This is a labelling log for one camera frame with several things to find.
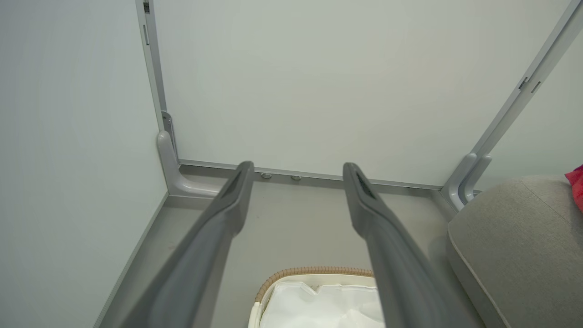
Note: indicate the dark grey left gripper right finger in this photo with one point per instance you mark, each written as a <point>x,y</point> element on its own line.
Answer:
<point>396,273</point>

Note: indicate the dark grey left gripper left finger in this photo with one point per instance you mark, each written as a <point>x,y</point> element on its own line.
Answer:
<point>196,264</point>

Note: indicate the red and white garment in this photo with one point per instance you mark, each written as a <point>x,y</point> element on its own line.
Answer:
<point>576,187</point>

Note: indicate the white basket liner cloth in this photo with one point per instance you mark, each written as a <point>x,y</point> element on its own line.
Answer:
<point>319,305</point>

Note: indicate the woven laundry basket brown rim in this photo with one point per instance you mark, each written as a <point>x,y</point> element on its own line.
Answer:
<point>291,274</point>

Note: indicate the grey fabric sofa seat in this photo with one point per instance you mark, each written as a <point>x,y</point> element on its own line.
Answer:
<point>524,255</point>

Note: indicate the grey curved partition foot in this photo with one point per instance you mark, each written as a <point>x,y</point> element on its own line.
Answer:
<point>175,180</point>

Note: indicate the grey double partition foot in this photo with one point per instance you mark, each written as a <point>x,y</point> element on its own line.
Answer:
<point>462,182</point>

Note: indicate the grey partition bottom rail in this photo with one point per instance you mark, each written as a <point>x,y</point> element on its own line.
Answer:
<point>309,175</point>

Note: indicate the grey partition corner post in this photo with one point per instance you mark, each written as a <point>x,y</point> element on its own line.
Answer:
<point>152,59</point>

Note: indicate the grey slanted partition post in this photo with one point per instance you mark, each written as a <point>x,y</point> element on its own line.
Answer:
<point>528,77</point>

